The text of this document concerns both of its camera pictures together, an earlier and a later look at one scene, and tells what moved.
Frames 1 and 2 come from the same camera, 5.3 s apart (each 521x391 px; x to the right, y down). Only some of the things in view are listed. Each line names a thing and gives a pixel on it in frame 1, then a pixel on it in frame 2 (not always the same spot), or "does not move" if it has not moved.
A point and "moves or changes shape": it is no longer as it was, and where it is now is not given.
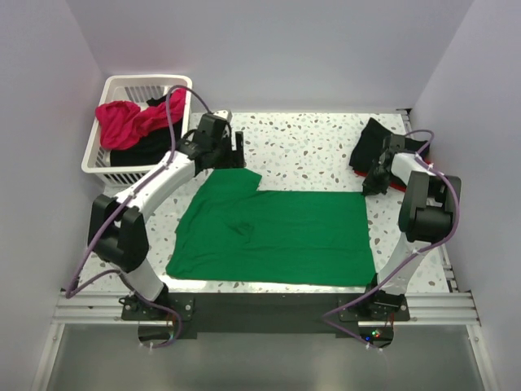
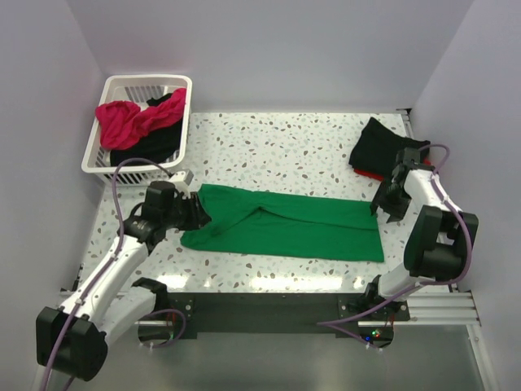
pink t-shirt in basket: [121, 123] does not move
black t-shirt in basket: [152, 148] does not move
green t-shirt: [229, 233] moves or changes shape
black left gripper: [234, 158] → [197, 215]
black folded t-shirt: [369, 147] does not move
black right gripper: [369, 186] → [396, 212]
